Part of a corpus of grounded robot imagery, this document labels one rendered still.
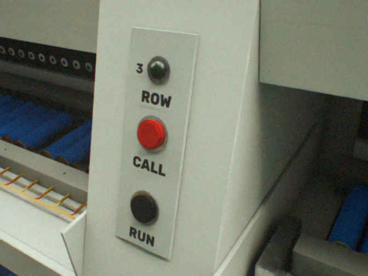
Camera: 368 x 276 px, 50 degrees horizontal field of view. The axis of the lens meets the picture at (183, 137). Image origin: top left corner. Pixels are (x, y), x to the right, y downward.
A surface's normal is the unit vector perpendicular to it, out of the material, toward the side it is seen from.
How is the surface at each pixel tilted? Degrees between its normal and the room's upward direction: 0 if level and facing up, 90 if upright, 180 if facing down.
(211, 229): 90
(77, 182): 21
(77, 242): 90
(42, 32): 111
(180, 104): 90
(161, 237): 90
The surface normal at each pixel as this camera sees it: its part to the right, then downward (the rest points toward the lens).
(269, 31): -0.54, 0.49
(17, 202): -0.08, -0.84
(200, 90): -0.53, 0.15
